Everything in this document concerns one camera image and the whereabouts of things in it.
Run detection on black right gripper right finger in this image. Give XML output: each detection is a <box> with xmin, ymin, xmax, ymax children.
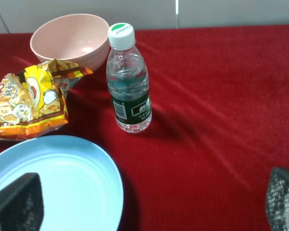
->
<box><xmin>265</xmin><ymin>167</ymin><xmax>289</xmax><ymax>231</ymax></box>

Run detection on clear water bottle green label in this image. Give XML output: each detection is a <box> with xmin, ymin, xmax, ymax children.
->
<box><xmin>106</xmin><ymin>23</ymin><xmax>152</xmax><ymax>133</ymax></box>

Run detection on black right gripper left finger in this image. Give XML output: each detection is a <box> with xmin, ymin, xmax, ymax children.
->
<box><xmin>0</xmin><ymin>173</ymin><xmax>44</xmax><ymax>231</ymax></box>

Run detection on pink bowl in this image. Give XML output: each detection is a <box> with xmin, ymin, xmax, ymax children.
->
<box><xmin>30</xmin><ymin>13</ymin><xmax>109</xmax><ymax>71</ymax></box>

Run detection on orange yellow snack bag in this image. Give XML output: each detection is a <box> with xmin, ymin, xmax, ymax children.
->
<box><xmin>0</xmin><ymin>59</ymin><xmax>93</xmax><ymax>141</ymax></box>

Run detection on red velvet tablecloth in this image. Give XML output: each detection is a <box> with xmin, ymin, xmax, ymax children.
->
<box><xmin>0</xmin><ymin>24</ymin><xmax>289</xmax><ymax>231</ymax></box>

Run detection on light blue plate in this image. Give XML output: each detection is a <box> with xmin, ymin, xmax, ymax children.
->
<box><xmin>0</xmin><ymin>135</ymin><xmax>124</xmax><ymax>231</ymax></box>

